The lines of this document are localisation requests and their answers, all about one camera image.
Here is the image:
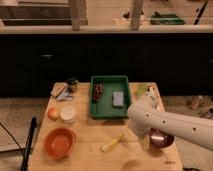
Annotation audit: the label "green plastic tray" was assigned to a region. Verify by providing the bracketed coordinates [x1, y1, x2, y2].
[89, 75, 132, 119]

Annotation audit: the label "dark maroon bowl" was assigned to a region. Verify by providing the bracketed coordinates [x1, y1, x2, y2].
[149, 129, 174, 148]

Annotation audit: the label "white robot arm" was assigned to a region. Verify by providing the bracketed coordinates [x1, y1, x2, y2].
[127, 97, 213, 151]

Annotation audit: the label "light green fruit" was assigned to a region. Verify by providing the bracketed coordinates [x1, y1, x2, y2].
[136, 83, 148, 97]

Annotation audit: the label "folded cloth and papers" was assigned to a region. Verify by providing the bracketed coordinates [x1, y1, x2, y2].
[51, 85, 73, 101]

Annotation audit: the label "green object on shelf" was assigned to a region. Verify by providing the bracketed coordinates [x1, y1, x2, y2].
[151, 11, 185, 25]

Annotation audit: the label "black cable stand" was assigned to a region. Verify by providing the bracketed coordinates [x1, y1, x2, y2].
[20, 117, 37, 171]

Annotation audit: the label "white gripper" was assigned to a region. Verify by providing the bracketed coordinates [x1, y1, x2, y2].
[128, 119, 150, 150]

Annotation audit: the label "orange red bowl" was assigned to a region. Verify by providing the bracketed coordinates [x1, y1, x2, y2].
[44, 127, 76, 159]

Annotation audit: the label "long wooden utensil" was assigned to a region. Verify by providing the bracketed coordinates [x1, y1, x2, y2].
[148, 86, 160, 110]

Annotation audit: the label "dark grape bunch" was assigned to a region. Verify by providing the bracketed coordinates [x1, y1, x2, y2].
[92, 84, 104, 103]

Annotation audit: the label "blue sponge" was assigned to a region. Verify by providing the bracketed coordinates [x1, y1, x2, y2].
[112, 92, 124, 107]

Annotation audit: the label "yellow banana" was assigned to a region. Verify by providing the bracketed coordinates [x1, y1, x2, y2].
[100, 134, 124, 153]

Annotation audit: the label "white round container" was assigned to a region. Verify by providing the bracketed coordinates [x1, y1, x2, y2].
[60, 106, 77, 123]

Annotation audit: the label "orange fruit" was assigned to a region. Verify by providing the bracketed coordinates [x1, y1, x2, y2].
[47, 108, 59, 120]

